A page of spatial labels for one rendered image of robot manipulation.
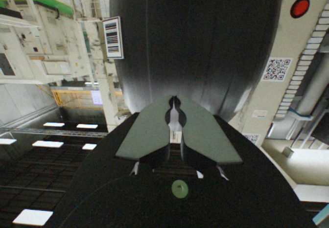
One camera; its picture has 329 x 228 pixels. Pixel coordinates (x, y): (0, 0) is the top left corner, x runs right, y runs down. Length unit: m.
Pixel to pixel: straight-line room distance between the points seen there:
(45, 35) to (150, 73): 4.62
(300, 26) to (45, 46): 4.86
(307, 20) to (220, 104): 0.38
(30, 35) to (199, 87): 5.02
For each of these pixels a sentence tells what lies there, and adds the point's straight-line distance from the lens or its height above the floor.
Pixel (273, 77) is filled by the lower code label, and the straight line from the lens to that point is 0.53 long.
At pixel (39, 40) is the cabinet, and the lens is 4.94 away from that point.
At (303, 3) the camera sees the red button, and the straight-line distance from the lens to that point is 0.54.
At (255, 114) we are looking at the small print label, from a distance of 0.55.
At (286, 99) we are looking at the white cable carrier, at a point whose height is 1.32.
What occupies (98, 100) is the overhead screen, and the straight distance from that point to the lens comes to 4.67.
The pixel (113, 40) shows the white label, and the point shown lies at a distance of 0.23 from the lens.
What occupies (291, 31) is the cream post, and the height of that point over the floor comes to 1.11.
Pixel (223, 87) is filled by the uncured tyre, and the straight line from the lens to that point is 0.23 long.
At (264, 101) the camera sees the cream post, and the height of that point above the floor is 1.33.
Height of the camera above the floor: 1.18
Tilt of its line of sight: 24 degrees up
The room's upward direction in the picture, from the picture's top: 179 degrees counter-clockwise
